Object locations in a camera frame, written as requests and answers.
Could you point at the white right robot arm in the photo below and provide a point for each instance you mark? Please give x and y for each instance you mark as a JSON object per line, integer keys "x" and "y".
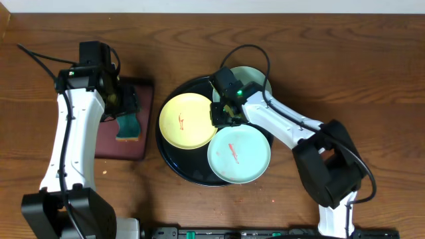
{"x": 327, "y": 161}

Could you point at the green sponge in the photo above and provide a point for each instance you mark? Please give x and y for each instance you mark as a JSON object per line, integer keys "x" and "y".
{"x": 129, "y": 128}

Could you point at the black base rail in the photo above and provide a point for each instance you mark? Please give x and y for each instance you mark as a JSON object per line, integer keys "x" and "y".
{"x": 175, "y": 233}

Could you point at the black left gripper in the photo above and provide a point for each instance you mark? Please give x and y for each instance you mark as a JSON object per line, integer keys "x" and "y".
{"x": 131, "y": 100}

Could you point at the yellow plate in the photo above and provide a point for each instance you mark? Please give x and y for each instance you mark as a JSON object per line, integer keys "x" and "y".
{"x": 185, "y": 121}

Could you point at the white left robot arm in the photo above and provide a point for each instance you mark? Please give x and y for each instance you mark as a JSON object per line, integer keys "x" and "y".
{"x": 67, "y": 204}

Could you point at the pale green plate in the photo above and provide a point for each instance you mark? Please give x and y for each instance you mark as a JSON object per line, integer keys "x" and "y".
{"x": 245, "y": 74}

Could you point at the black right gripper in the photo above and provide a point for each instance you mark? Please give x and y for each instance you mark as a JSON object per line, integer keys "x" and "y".
{"x": 216, "y": 120}

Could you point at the dark red rectangular tray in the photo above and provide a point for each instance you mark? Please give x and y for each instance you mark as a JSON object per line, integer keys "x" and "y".
{"x": 107, "y": 147}

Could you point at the light blue plate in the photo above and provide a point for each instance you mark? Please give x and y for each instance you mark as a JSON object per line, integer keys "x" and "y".
{"x": 239, "y": 154}

